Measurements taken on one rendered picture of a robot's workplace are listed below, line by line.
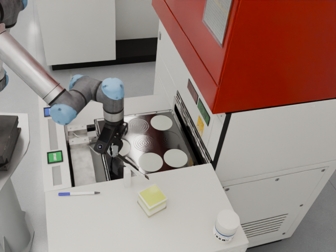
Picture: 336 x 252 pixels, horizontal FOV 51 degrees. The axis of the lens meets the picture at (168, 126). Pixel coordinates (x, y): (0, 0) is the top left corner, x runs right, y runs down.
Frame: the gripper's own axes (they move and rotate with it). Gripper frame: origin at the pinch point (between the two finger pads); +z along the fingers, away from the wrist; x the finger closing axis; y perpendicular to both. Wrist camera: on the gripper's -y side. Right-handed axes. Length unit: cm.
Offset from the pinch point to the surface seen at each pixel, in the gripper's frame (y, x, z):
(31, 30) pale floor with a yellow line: 191, 192, 91
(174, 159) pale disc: 10.1, -23.6, 1.3
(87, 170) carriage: -8.2, 6.5, 3.3
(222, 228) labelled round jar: -23, -49, -14
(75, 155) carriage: -3.6, 14.6, 3.3
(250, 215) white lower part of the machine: 27, -63, 44
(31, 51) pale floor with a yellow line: 158, 168, 91
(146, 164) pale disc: 2.5, -14.0, 1.3
